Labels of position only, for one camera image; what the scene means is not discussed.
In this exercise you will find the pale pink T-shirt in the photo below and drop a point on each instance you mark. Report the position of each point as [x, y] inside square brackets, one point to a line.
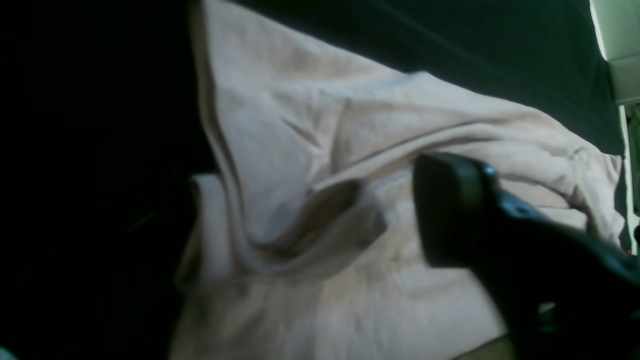
[305, 245]

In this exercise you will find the white table frame right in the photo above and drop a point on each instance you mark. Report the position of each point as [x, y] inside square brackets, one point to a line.
[617, 27]

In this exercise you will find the black table cloth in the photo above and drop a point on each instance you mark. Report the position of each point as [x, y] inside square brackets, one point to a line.
[100, 133]

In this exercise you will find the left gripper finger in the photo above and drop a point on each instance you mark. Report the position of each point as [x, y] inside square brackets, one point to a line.
[562, 293]

